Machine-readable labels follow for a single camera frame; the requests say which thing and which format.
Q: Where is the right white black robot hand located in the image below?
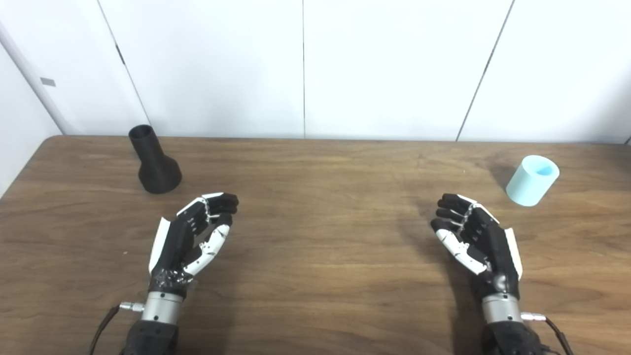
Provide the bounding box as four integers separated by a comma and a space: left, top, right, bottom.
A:
430, 193, 523, 299

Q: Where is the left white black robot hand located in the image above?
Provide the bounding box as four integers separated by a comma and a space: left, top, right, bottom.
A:
149, 192, 239, 297

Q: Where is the light-blue hose piece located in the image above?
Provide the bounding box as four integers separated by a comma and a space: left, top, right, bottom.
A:
506, 155, 561, 207

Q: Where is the black funnel-shaped nozzle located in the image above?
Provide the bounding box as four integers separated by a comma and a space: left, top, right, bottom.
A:
129, 125, 182, 194

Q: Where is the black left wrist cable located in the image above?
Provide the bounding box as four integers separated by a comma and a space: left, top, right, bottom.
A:
89, 302, 144, 355

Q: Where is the thick black right wrist cable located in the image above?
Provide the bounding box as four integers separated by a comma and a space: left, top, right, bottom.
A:
521, 312, 575, 355

